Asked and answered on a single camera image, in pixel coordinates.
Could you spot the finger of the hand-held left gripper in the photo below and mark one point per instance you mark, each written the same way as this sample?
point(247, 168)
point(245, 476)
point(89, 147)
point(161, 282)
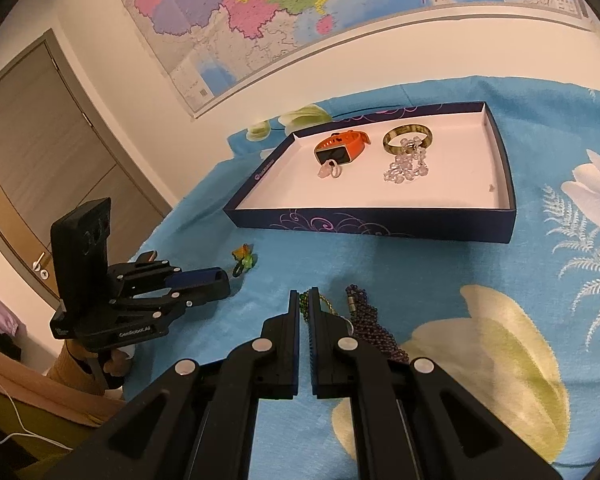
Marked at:
point(195, 277)
point(212, 290)

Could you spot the person's left forearm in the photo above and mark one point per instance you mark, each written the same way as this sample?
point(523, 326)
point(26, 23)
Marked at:
point(72, 370)

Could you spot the colourful wall map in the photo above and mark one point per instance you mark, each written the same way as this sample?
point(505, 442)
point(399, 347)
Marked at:
point(300, 15)

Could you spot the mottled green bangle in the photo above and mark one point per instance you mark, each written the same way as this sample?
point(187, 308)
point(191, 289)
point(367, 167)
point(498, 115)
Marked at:
point(397, 147)

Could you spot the green glass pendant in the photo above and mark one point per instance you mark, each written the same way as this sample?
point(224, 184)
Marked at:
point(244, 258)

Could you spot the person's left hand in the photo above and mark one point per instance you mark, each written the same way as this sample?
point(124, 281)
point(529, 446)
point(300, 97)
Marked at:
point(116, 362)

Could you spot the tan bed frame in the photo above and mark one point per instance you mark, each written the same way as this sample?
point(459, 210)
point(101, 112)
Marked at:
point(25, 377)

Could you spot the dark blue shallow box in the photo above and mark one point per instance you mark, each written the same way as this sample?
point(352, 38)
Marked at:
point(380, 190)

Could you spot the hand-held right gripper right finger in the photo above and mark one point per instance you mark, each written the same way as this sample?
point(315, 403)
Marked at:
point(316, 355)

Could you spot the orange smart watch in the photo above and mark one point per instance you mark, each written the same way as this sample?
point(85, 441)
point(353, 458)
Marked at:
point(337, 146)

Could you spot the grey door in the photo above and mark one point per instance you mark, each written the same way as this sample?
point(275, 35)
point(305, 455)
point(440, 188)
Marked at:
point(45, 160)

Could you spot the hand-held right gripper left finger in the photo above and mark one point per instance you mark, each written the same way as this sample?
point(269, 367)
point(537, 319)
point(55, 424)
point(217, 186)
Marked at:
point(294, 350)

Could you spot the blue floral bedsheet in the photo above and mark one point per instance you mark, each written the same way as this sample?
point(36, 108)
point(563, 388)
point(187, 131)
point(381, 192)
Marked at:
point(480, 285)

